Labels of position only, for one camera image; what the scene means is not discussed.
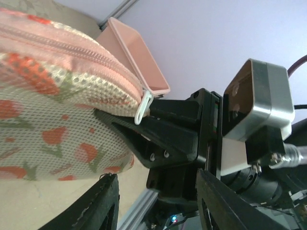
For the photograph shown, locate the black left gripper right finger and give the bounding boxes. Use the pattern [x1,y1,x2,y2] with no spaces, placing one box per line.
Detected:
[196,169,301,230]

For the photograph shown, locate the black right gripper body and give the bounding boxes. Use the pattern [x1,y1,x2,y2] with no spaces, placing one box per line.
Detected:
[146,89,223,213]

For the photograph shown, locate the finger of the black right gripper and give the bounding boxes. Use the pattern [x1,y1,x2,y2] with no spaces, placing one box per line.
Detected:
[94,109,199,168]
[150,99,201,122]

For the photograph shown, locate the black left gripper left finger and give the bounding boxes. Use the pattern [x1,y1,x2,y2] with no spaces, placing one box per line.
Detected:
[40,173,119,230]

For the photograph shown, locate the pink plastic bin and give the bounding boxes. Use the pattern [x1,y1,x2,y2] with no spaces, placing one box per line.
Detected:
[97,17,170,97]

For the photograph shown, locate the floral mesh laundry bag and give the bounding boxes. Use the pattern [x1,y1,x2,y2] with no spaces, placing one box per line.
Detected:
[0,8,152,181]

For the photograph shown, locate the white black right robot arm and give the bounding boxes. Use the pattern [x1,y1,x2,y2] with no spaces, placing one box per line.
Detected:
[94,89,307,230]

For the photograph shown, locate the aluminium front rail base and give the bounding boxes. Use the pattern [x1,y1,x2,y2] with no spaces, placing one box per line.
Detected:
[117,189,158,230]

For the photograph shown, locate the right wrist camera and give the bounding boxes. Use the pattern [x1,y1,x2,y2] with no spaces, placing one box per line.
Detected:
[222,59,295,141]

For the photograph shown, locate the right rear aluminium frame post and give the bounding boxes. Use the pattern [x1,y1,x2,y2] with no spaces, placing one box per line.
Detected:
[99,0,139,31]

